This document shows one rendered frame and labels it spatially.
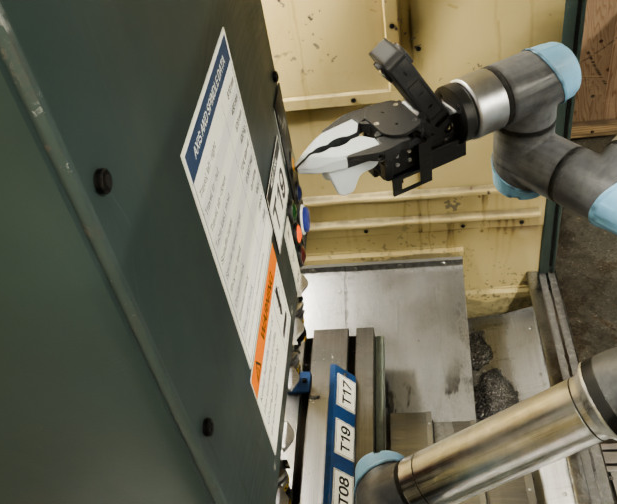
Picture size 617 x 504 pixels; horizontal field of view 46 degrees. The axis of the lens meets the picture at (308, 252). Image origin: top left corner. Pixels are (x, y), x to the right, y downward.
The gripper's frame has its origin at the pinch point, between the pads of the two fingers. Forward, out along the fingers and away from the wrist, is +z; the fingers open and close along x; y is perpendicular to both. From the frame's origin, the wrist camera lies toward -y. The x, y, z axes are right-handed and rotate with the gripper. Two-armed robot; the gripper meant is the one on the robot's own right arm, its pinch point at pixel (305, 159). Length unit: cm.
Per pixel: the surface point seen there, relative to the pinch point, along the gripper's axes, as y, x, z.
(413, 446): 98, 18, -19
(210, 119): -20.8, -19.7, 13.3
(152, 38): -29.5, -24.4, 16.1
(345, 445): 78, 14, -2
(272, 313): 0.9, -17.8, 12.2
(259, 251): -5.7, -16.9, 11.7
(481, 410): 107, 22, -41
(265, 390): 1.9, -24.3, 15.9
